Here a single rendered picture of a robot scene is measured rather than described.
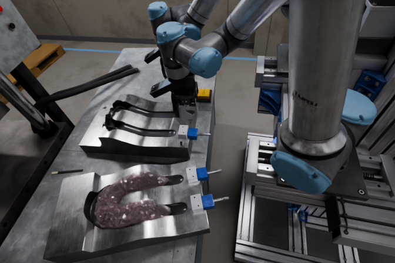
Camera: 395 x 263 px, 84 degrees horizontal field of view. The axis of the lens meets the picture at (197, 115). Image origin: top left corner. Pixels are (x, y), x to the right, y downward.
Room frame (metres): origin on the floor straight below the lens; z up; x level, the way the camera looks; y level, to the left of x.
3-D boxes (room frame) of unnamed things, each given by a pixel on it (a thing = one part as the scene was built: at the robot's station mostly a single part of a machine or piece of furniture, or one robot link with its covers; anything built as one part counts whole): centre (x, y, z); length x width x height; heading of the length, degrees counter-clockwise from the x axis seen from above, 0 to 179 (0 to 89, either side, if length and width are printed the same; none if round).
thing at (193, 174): (0.40, 0.00, 0.85); 0.13 x 0.05 x 0.05; 94
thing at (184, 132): (0.56, 0.02, 0.89); 0.13 x 0.05 x 0.05; 77
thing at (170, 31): (0.56, 0.04, 1.31); 0.09 x 0.08 x 0.11; 39
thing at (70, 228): (0.32, 0.27, 0.85); 0.50 x 0.26 x 0.11; 94
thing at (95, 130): (0.68, 0.27, 0.87); 0.50 x 0.26 x 0.14; 77
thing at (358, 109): (0.31, -0.33, 1.20); 0.13 x 0.12 x 0.14; 129
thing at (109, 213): (0.32, 0.27, 0.90); 0.26 x 0.18 x 0.08; 94
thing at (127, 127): (0.67, 0.26, 0.92); 0.35 x 0.16 x 0.09; 77
